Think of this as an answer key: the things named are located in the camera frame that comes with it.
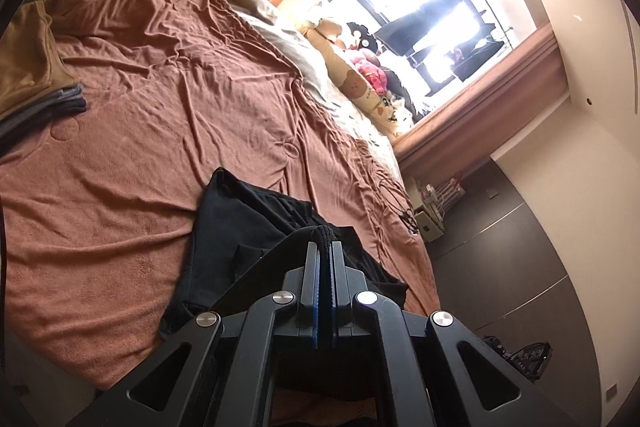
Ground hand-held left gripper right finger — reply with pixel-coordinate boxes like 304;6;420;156
326;241;582;427

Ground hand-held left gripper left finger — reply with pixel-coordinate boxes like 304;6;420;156
65;241;327;427

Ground black sweatshirt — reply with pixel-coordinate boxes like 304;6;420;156
159;167;412;343

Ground beige box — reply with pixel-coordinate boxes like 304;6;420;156
414;206;447;244

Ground small bedside rack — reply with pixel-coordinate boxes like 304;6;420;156
414;174;467;214

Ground bear print pillow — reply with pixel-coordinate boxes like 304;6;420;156
300;19;407;138

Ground pink plush toy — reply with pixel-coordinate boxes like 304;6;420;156
345;49;390;94

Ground black white plush toy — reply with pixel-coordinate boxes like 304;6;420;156
345;21;385;54

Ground beige plush bear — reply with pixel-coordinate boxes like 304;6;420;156
295;14;352;52

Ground dark drying rack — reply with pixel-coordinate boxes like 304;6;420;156
372;0;515;84

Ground grey folded garment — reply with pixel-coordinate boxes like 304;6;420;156
0;83;91;148

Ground tan folded garment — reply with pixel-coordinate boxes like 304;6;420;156
0;1;77;118

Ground thin black cables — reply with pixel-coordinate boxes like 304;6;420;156
377;184;422;237

